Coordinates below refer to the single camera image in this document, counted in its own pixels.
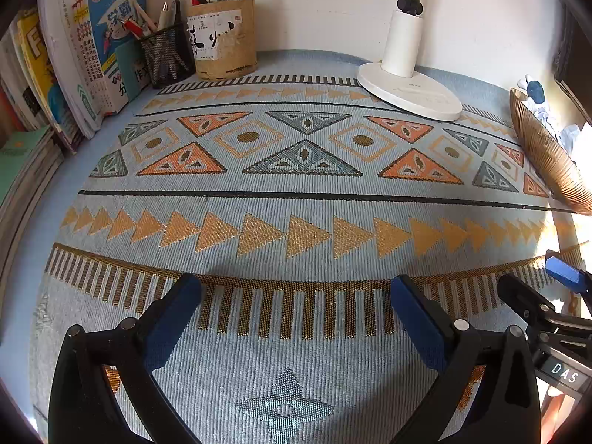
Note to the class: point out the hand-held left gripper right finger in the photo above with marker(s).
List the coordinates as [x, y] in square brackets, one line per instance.
[418, 323]

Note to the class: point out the stack of green notebooks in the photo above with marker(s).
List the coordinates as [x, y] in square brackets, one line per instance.
[25, 162]

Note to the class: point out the black monitor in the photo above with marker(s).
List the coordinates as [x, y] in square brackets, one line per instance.
[568, 69]

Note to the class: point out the red and blue plush doll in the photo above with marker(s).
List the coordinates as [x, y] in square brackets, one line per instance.
[535, 90]

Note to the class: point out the woven wicker basket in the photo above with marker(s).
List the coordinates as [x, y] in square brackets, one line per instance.
[545, 162]

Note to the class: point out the row of upright books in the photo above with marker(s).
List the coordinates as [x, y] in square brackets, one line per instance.
[16, 92]

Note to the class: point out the black mesh pen holder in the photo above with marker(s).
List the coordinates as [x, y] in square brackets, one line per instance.
[166, 62]

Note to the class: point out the pile of paper balls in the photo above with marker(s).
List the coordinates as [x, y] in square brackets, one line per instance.
[571, 136]

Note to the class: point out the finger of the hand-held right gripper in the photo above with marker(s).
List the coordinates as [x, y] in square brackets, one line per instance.
[564, 270]
[527, 296]

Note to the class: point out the yellow cover book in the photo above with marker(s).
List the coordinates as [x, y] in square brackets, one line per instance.
[39, 64]

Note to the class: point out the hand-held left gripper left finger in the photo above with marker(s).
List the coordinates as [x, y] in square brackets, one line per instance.
[171, 323]

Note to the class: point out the white desk lamp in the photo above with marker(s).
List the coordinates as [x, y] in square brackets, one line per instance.
[407, 55]

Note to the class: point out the brown paper pen holder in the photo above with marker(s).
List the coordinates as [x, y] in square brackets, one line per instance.
[224, 41]

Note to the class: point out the patterned woven table mat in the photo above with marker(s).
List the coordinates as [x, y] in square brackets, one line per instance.
[296, 222]

